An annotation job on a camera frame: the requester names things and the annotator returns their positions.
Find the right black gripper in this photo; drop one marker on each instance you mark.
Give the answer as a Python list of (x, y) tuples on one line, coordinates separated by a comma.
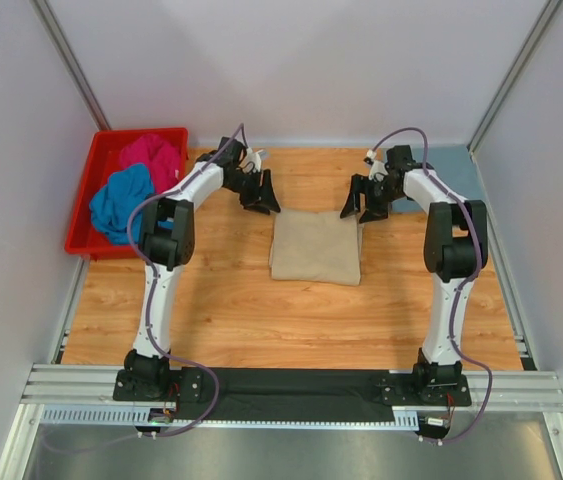
[(370, 198)]

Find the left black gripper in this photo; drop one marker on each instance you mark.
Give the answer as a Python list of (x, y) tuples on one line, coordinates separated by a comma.
[(252, 190)]

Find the beige t shirt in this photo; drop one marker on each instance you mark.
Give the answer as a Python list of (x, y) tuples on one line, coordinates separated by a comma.
[(316, 247)]

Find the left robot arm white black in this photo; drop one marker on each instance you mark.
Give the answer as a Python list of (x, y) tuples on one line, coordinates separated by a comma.
[(167, 241)]

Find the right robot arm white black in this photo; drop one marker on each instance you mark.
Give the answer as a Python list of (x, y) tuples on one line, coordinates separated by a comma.
[(454, 252)]

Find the folded grey-blue t shirt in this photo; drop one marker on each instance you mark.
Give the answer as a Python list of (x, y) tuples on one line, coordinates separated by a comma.
[(454, 167)]

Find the crumpled magenta t shirt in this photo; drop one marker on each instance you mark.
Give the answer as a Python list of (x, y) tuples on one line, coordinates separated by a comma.
[(163, 160)]

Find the crumpled blue t shirt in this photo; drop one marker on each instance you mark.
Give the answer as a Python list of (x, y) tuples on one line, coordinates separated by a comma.
[(113, 204)]

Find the red plastic bin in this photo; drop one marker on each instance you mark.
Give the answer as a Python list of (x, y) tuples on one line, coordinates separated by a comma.
[(102, 161)]

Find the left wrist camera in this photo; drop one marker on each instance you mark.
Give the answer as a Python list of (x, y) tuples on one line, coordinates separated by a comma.
[(237, 155)]

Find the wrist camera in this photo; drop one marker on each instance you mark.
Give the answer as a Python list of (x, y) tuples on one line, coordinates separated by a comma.
[(398, 159), (237, 155)]

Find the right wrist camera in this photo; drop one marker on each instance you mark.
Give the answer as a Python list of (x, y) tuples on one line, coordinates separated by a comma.
[(398, 159)]

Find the aluminium frame rail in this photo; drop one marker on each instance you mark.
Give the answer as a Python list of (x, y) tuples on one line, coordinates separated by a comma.
[(512, 430)]

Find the left corner aluminium post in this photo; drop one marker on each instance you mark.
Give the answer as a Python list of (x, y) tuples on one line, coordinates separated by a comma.
[(61, 43)]

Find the corner aluminium post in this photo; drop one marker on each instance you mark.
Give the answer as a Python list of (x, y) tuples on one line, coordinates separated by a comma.
[(61, 43), (522, 59)]

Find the right corner aluminium post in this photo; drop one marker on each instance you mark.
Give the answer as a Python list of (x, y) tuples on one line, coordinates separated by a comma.
[(522, 59)]

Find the white slotted cable duct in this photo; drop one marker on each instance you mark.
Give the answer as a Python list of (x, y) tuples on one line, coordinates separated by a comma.
[(148, 417)]

